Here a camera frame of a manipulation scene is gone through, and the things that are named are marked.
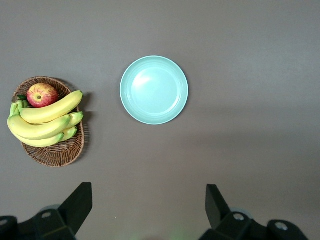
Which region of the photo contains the brown wicker basket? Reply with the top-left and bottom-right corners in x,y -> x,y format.
11,76 -> 89,168

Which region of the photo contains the red yellow apple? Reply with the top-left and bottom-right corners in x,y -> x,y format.
26,83 -> 60,109

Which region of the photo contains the yellow banana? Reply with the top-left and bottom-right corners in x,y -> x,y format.
11,129 -> 65,148
7,101 -> 72,141
59,126 -> 79,143
65,111 -> 85,130
17,90 -> 84,125

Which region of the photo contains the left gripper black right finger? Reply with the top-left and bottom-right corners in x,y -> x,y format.
198,184 -> 309,240

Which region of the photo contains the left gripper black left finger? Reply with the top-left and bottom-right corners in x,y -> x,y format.
0,182 -> 94,240

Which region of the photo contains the light green round plate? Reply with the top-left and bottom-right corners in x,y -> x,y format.
119,55 -> 189,126

